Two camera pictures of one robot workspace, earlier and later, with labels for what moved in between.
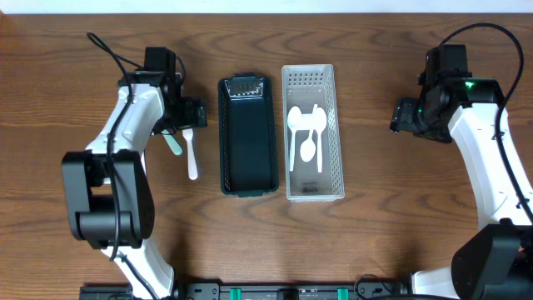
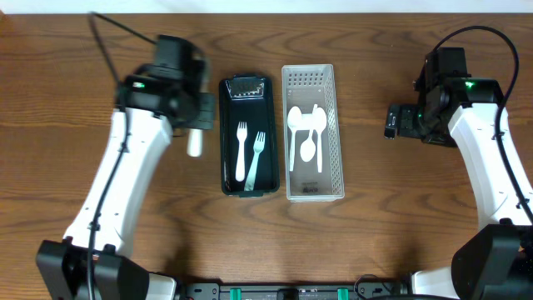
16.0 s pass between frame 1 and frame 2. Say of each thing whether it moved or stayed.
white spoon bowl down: stayed
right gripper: stayed
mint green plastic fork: moved
